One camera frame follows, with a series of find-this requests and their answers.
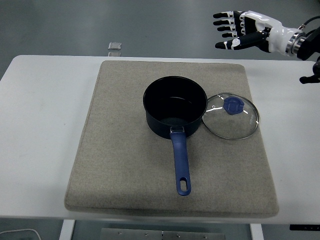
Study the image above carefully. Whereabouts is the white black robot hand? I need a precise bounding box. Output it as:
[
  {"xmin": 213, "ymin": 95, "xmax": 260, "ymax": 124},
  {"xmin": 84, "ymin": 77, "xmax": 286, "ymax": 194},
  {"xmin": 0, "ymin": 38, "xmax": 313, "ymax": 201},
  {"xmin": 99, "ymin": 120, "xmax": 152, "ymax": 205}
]
[{"xmin": 212, "ymin": 10, "xmax": 299, "ymax": 55}]

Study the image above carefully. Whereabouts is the glass pot lid blue knob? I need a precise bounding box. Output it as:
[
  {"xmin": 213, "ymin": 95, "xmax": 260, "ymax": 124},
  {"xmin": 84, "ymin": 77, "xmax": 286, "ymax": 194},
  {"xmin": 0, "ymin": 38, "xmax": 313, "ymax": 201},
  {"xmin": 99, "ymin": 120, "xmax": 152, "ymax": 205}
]
[{"xmin": 201, "ymin": 92, "xmax": 261, "ymax": 140}]

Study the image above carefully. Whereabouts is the dark blue saucepan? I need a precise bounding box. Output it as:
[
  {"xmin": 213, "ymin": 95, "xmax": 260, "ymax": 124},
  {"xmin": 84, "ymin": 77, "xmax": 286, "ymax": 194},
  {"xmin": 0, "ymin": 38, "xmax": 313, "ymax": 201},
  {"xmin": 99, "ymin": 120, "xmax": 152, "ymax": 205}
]
[{"xmin": 142, "ymin": 76, "xmax": 208, "ymax": 197}]

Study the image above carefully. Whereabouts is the black table control panel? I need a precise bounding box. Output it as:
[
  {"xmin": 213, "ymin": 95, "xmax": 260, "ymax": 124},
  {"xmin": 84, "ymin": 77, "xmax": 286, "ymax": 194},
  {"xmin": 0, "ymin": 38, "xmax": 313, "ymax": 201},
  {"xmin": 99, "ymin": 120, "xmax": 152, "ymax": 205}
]
[{"xmin": 289, "ymin": 224, "xmax": 320, "ymax": 231}]

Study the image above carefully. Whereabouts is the white table leg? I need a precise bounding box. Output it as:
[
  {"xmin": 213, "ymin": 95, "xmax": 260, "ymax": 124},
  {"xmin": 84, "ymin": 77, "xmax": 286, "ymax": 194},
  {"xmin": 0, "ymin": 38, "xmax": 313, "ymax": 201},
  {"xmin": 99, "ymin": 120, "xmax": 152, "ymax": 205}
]
[
  {"xmin": 58, "ymin": 219, "xmax": 76, "ymax": 240},
  {"xmin": 249, "ymin": 223, "xmax": 263, "ymax": 240}
]

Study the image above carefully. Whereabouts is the beige fabric mat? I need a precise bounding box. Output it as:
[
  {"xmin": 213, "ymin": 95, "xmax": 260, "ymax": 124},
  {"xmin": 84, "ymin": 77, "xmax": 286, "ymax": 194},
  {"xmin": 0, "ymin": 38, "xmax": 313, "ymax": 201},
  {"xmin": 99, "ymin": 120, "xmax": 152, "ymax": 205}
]
[{"xmin": 64, "ymin": 59, "xmax": 280, "ymax": 218}]

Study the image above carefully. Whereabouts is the grey metal plate with screws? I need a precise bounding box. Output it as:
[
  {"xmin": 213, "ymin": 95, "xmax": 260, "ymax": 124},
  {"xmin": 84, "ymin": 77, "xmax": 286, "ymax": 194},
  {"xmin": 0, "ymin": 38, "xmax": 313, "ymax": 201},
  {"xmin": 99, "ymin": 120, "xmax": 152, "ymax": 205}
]
[{"xmin": 99, "ymin": 227, "xmax": 226, "ymax": 240}]

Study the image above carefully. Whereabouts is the white cable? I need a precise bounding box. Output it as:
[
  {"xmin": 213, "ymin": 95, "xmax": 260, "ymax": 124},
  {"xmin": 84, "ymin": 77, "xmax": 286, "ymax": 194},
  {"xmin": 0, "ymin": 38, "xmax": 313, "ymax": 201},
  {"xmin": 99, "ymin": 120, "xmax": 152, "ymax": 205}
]
[{"xmin": 0, "ymin": 227, "xmax": 42, "ymax": 240}]

